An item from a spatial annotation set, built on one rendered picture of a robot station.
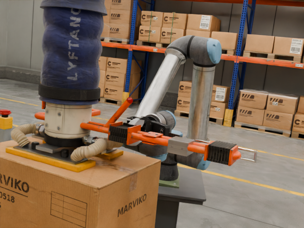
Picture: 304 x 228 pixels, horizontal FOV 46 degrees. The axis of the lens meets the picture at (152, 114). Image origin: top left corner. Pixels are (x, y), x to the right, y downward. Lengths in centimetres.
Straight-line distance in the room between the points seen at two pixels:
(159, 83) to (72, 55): 56
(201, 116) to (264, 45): 650
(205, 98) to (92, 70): 74
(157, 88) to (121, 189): 63
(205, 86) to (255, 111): 651
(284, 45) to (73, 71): 725
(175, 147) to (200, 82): 73
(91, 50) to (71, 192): 49
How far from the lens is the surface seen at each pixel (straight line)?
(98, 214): 114
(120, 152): 143
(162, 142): 117
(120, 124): 129
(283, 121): 828
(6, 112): 233
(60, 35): 128
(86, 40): 129
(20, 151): 139
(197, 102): 187
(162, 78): 172
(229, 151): 109
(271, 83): 960
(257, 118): 833
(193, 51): 179
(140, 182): 132
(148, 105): 165
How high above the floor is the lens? 149
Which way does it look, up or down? 10 degrees down
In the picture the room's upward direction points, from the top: 6 degrees clockwise
